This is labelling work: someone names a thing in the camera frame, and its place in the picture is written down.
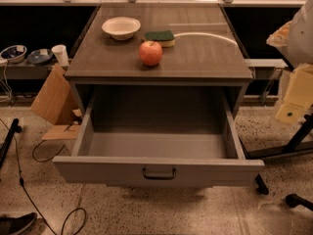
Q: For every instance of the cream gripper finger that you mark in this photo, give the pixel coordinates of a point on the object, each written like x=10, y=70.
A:
x=298, y=97

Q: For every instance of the green and yellow sponge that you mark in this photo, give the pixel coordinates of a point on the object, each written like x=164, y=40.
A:
x=164, y=38

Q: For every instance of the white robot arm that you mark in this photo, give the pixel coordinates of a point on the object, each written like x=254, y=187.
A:
x=294, y=40

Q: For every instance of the open grey top drawer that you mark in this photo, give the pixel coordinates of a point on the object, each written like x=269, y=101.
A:
x=127, y=128

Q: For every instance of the grey drawer cabinet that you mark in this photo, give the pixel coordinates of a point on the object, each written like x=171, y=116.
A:
x=205, y=50

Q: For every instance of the red apple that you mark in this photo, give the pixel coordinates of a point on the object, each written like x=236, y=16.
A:
x=150, y=53

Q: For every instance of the white paper bowl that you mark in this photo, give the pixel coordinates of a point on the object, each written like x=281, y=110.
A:
x=121, y=28

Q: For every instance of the brown cardboard box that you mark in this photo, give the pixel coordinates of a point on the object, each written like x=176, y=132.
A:
x=56, y=103

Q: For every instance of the white paper cup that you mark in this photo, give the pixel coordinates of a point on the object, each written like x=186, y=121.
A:
x=60, y=52

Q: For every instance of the blue bowl beside cup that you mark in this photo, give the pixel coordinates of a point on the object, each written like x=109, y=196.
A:
x=40, y=57

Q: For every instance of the black stand leg left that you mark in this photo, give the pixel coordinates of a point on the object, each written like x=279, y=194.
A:
x=14, y=128

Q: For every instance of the blue bowl far left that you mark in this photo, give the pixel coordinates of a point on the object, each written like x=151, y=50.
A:
x=14, y=54

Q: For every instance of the grey side shelf left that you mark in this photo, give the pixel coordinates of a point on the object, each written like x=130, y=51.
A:
x=25, y=70

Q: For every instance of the black shoe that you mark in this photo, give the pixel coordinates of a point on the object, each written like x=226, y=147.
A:
x=16, y=225

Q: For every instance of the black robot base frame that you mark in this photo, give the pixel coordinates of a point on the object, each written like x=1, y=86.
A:
x=295, y=146

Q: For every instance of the black drawer handle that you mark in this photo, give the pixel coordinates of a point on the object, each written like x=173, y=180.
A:
x=159, y=175

